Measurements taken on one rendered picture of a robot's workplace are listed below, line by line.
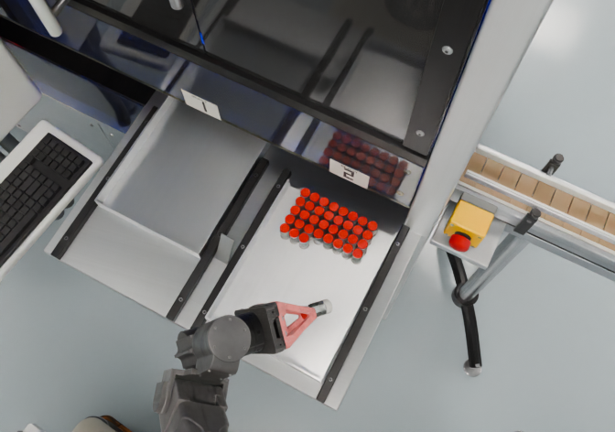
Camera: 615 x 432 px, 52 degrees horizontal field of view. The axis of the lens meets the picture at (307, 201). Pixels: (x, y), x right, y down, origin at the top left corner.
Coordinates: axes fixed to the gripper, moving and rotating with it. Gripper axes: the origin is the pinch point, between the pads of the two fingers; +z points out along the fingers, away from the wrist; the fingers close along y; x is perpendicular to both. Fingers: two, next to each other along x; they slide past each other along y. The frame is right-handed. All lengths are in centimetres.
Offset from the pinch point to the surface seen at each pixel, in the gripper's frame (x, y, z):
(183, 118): 46, -51, 10
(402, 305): -16, -90, 91
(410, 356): -33, -87, 87
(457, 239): 4.5, -5.3, 39.3
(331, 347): -10.5, -26.5, 19.5
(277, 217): 17.8, -35.9, 20.0
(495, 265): -6, -36, 81
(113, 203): 29, -55, -8
